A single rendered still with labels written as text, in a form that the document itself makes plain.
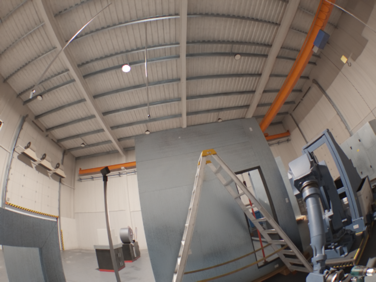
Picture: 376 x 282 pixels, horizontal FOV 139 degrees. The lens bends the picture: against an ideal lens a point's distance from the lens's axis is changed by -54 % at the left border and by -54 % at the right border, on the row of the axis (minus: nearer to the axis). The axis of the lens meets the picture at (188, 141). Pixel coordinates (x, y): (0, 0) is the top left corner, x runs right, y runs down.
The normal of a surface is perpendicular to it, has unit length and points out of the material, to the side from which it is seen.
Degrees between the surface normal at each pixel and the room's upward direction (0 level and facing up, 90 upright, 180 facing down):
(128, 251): 90
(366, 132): 90
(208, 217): 90
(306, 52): 90
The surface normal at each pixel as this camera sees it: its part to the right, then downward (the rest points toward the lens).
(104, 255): 0.02, -0.50
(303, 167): -0.77, -0.60
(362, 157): -0.98, 0.18
